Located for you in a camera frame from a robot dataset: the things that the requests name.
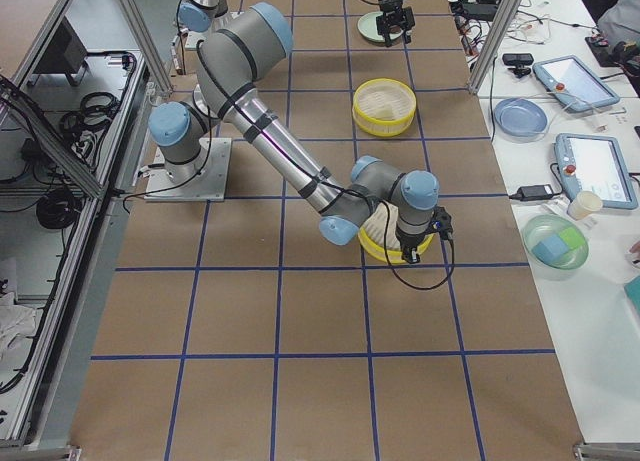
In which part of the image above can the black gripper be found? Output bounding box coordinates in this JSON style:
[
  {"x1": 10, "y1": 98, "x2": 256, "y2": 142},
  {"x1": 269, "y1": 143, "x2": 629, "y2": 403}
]
[
  {"x1": 377, "y1": 0, "x2": 415, "y2": 47},
  {"x1": 397, "y1": 228, "x2": 433, "y2": 265}
]

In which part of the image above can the yellow steamer basket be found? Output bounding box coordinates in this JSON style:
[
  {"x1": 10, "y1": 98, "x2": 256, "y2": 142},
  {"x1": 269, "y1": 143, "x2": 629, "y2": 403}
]
[
  {"x1": 358, "y1": 201, "x2": 435, "y2": 264},
  {"x1": 352, "y1": 78, "x2": 417, "y2": 137}
]

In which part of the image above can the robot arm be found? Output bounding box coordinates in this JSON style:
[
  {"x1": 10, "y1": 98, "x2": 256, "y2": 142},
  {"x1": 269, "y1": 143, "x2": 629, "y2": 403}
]
[
  {"x1": 176, "y1": 0, "x2": 415, "y2": 47},
  {"x1": 149, "y1": 2, "x2": 439, "y2": 264}
]

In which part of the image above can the light green plate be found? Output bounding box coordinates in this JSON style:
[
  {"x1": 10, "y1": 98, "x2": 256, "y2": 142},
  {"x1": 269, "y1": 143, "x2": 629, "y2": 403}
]
[{"x1": 357, "y1": 11, "x2": 403, "y2": 45}]

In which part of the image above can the black webcam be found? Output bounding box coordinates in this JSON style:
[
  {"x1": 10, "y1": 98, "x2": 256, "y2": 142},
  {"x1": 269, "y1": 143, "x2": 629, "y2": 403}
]
[{"x1": 502, "y1": 53, "x2": 534, "y2": 79}]

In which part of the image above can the blue sponge block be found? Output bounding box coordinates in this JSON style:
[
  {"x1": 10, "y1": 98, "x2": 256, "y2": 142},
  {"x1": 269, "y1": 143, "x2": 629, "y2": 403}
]
[{"x1": 531, "y1": 234, "x2": 570, "y2": 266}]

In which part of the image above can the green glass bowl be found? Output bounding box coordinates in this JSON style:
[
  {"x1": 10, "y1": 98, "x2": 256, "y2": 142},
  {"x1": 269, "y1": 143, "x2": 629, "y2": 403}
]
[{"x1": 522, "y1": 215, "x2": 589, "y2": 270}]

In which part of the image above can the black power adapter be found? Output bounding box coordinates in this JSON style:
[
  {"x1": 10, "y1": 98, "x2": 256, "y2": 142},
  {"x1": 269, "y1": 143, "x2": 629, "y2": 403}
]
[{"x1": 509, "y1": 184, "x2": 562, "y2": 202}]

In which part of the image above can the blue plate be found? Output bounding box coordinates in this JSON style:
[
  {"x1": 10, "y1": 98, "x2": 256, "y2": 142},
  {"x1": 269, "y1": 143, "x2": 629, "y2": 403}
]
[{"x1": 494, "y1": 98, "x2": 548, "y2": 140}]

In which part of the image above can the green sponge block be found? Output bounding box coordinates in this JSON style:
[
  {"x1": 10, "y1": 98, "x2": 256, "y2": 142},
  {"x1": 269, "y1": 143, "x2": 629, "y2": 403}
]
[{"x1": 558, "y1": 226, "x2": 587, "y2": 250}]

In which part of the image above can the paper cup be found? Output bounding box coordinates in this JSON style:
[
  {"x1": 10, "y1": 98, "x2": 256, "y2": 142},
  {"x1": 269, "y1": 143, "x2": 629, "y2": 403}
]
[{"x1": 567, "y1": 191, "x2": 603, "y2": 220}]

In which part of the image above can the upper teach pendant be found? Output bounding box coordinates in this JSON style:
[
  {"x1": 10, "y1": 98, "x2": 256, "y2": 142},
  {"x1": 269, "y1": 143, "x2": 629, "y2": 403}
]
[{"x1": 532, "y1": 55, "x2": 620, "y2": 112}]

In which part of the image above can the teach pendant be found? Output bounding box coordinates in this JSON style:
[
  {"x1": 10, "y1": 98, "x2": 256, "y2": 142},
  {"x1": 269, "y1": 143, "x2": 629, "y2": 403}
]
[
  {"x1": 554, "y1": 133, "x2": 639, "y2": 210},
  {"x1": 532, "y1": 55, "x2": 620, "y2": 112}
]

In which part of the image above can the lower teach pendant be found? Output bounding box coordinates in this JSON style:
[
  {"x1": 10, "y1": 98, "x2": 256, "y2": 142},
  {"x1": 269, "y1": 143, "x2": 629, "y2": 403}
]
[{"x1": 554, "y1": 133, "x2": 639, "y2": 210}]

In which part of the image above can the aluminium frame post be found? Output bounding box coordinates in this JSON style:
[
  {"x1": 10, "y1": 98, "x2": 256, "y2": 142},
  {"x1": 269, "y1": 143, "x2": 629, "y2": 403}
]
[{"x1": 467, "y1": 0, "x2": 522, "y2": 95}]

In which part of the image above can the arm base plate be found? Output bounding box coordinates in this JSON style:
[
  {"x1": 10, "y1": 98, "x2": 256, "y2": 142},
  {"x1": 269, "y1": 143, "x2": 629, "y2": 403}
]
[{"x1": 143, "y1": 137, "x2": 232, "y2": 202}]

